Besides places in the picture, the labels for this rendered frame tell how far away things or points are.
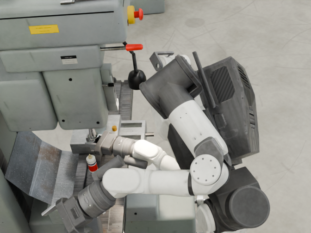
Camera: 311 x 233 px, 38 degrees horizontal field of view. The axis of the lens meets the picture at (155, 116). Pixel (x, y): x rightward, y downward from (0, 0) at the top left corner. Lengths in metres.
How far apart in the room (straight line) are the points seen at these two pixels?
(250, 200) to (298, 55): 3.14
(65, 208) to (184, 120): 0.43
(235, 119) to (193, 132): 0.20
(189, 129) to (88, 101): 0.58
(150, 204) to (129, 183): 0.84
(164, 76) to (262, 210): 0.45
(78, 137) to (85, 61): 0.71
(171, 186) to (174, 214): 0.96
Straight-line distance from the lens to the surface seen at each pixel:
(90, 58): 1.51
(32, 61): 1.56
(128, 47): 1.49
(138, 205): 2.05
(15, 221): 2.14
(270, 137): 3.52
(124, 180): 1.22
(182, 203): 2.19
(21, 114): 1.74
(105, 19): 1.41
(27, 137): 2.19
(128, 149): 1.86
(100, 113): 1.71
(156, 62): 1.49
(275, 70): 4.10
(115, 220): 1.93
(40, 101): 1.68
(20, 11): 1.45
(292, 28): 4.65
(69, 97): 1.67
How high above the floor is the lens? 2.57
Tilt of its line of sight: 45 degrees down
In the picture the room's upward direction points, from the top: 6 degrees counter-clockwise
